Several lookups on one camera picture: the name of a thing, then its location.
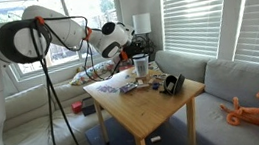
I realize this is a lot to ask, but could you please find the patterned playing card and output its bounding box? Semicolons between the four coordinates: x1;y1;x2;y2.
147;60;163;74

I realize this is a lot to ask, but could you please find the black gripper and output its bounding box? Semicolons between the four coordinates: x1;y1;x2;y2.
121;34;150;60

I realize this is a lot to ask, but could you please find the silver cup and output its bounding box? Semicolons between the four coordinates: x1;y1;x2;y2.
131;53;152;79

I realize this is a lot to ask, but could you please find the wide white window blind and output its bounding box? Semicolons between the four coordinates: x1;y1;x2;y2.
157;0;238;65

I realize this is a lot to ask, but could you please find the white sofa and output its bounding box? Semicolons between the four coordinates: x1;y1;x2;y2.
0;70;117;145

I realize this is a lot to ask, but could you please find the small blue block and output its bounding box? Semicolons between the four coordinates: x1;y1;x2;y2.
151;82;162;92

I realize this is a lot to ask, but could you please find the grey sofa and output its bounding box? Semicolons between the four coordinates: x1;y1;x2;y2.
153;37;259;145

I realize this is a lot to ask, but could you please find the light wooden table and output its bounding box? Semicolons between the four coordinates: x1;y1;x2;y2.
80;56;214;145

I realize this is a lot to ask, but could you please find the small red box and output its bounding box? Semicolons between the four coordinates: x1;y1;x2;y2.
70;100;84;115

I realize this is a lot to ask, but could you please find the small white block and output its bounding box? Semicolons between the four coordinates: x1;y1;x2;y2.
149;135;163;143

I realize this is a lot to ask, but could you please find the orange cable connector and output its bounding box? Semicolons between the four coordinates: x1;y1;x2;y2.
119;50;130;62

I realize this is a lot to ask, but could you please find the white shade table lamp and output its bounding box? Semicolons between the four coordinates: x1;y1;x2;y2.
131;11;156;54

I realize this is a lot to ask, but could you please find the floral pillow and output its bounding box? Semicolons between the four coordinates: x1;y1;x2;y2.
66;58;119;88

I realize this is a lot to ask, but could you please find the white framed window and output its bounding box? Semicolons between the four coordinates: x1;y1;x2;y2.
0;0;127;83

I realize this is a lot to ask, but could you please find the dark blue rug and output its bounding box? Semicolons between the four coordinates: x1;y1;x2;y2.
82;106;197;145

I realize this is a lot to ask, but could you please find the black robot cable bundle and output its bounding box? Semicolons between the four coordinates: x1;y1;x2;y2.
0;6;140;145

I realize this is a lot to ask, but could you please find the small black box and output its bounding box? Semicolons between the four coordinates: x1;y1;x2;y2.
79;95;98;117

